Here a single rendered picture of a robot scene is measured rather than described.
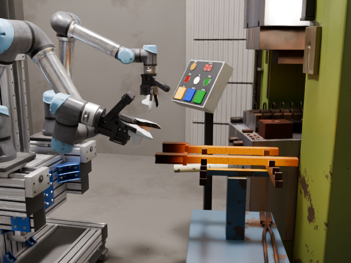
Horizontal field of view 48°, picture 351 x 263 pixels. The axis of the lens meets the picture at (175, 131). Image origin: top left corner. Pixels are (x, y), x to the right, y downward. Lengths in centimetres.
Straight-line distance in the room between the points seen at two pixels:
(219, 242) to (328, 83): 65
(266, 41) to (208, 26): 262
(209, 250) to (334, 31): 82
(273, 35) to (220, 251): 92
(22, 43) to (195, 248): 89
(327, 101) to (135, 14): 335
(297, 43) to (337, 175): 61
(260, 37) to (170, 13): 280
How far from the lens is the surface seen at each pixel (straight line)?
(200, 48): 432
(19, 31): 146
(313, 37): 153
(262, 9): 170
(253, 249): 129
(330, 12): 148
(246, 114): 187
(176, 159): 127
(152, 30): 449
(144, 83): 219
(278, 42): 174
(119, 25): 461
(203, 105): 214
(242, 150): 137
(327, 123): 147
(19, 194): 175
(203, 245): 130
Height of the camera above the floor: 129
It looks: 12 degrees down
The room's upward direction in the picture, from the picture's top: straight up
